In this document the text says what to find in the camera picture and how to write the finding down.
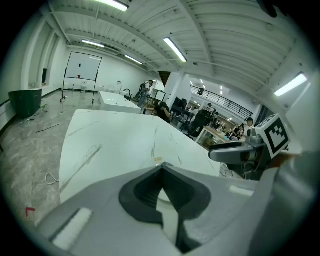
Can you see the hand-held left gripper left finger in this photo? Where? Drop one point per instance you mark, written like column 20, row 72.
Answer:
column 100, row 212

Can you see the black office chair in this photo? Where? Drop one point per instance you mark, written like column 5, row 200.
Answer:
column 200, row 122

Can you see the thin black rod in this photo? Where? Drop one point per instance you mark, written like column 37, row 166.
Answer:
column 47, row 128

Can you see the white island counter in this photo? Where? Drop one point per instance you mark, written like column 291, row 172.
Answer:
column 117, row 102

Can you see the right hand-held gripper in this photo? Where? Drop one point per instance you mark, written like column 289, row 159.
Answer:
column 275, row 135

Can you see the wooden desk with white legs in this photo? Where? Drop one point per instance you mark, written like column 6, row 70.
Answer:
column 210, row 136

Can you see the black faucet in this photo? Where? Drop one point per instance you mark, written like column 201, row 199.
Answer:
column 127, row 93

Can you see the ceiling tube light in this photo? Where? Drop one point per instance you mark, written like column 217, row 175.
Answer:
column 93, row 43
column 112, row 3
column 133, row 59
column 175, row 49
column 290, row 84

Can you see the whiteboard on black stand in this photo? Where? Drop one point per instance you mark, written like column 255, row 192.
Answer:
column 82, row 66

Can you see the white marble table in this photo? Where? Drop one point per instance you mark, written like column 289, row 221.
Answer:
column 112, row 140

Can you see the person's right forearm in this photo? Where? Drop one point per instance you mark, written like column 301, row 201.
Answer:
column 282, row 160

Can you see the dark green round bin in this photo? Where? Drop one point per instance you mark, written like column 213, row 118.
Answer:
column 25, row 103

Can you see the black balcony railing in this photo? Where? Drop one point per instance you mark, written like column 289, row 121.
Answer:
column 225, row 98

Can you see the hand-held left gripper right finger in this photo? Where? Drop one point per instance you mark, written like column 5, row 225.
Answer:
column 220, row 200

